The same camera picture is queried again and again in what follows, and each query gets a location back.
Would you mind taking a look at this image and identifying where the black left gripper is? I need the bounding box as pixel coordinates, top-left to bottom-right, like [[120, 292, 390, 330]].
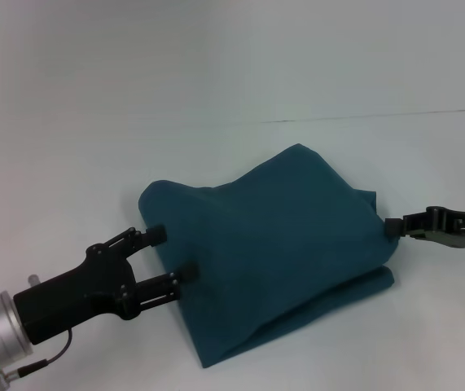
[[12, 223, 200, 345]]

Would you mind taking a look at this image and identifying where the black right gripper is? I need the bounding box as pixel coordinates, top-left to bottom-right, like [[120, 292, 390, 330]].
[[384, 206, 465, 249]]

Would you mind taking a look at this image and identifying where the teal blue t-shirt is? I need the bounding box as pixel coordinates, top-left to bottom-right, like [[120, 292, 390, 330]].
[[137, 142, 396, 370]]

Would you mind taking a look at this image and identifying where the left arm cable with plug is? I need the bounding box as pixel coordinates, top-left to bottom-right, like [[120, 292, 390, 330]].
[[0, 328, 72, 391]]

